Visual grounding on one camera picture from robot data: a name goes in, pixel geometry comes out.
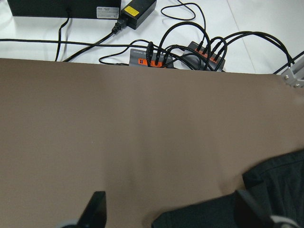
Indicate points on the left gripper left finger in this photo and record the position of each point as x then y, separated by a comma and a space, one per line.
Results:
94, 215

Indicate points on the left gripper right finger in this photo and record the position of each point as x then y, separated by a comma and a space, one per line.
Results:
249, 214

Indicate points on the black printed t-shirt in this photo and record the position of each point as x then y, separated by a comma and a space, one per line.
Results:
273, 196

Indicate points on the orange grey usb hub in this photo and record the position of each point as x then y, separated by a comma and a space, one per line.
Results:
139, 58
197, 57

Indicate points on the black box device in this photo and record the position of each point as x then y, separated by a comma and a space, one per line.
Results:
78, 9

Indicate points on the black power adapter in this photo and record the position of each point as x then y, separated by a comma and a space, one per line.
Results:
137, 11

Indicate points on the aluminium frame post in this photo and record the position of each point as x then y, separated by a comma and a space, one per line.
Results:
294, 75

